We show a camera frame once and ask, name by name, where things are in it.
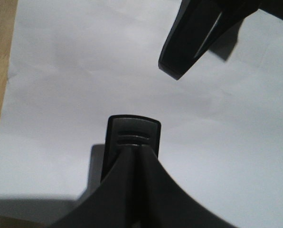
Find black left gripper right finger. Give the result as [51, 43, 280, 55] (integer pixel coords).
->
[136, 145, 233, 228]

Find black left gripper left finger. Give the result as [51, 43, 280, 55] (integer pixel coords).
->
[51, 147, 135, 228]

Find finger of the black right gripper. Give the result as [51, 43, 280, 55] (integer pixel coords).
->
[158, 0, 260, 80]

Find black orange stapler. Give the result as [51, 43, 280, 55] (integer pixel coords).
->
[101, 114, 161, 181]

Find white paper sheets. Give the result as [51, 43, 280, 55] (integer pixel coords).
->
[0, 0, 283, 228]

